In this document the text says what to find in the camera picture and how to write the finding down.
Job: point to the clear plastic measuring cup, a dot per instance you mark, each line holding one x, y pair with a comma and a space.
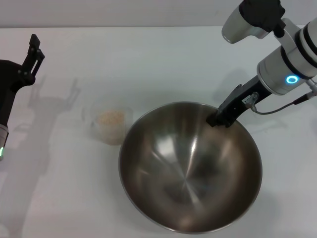
111, 135

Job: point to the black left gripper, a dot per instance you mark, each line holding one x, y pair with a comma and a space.
10, 79

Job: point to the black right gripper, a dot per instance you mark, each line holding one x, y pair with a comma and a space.
252, 89

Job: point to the stainless steel mixing bowl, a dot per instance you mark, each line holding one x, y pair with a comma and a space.
190, 173

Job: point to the white rice grains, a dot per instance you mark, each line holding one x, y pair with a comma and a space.
111, 117

